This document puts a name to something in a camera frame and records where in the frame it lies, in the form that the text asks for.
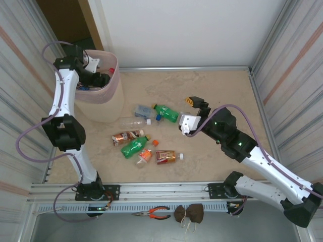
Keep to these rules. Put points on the small blue white label bottle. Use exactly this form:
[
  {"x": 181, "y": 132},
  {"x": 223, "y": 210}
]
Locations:
[{"x": 83, "y": 87}]

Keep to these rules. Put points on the green plastic soda bottle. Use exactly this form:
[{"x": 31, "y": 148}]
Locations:
[
  {"x": 167, "y": 114},
  {"x": 133, "y": 147}
]

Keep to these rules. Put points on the grey label bottle blue cap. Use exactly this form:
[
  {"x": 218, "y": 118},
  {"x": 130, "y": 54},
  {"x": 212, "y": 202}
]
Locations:
[{"x": 142, "y": 111}]

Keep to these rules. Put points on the clear bottle white cap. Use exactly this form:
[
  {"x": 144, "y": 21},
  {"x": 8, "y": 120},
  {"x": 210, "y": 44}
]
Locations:
[{"x": 133, "y": 122}]

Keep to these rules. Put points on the brown copper label bottle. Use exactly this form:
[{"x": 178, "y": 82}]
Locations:
[{"x": 123, "y": 137}]

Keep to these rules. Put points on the red gold label bottle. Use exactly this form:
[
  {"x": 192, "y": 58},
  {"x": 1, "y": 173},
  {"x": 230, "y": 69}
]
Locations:
[{"x": 165, "y": 156}]

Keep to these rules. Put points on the orange label bottle orange cap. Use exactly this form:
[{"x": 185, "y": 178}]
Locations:
[{"x": 146, "y": 155}]

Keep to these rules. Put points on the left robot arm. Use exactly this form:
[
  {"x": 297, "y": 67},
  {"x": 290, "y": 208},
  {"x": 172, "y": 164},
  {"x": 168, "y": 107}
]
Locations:
[{"x": 63, "y": 95}]

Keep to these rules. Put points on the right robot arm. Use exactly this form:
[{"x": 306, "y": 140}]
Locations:
[{"x": 277, "y": 174}]

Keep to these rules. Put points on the beige ribbed plastic bin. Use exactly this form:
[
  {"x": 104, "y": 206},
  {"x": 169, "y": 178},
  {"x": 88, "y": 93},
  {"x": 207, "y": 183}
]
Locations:
[{"x": 106, "y": 108}]

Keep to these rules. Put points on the brown wooden door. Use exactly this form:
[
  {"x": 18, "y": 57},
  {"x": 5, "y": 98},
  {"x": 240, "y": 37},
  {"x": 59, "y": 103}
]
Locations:
[{"x": 65, "y": 15}]

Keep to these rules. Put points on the grey metal tray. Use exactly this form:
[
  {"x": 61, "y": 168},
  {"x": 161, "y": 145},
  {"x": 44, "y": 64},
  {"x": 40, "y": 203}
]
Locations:
[{"x": 101, "y": 230}]

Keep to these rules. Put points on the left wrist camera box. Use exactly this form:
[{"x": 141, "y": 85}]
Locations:
[{"x": 92, "y": 63}]

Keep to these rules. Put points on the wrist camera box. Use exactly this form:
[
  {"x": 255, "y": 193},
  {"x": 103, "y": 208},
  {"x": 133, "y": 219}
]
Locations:
[
  {"x": 189, "y": 123},
  {"x": 92, "y": 63}
]

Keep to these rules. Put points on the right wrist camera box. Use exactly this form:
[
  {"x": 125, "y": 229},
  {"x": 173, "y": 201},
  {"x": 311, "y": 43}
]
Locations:
[{"x": 189, "y": 123}]

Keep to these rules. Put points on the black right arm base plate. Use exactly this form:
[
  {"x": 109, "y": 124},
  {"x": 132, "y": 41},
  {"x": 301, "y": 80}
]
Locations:
[{"x": 214, "y": 189}]

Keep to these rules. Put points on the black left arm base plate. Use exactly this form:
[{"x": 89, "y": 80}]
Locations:
[{"x": 113, "y": 191}]

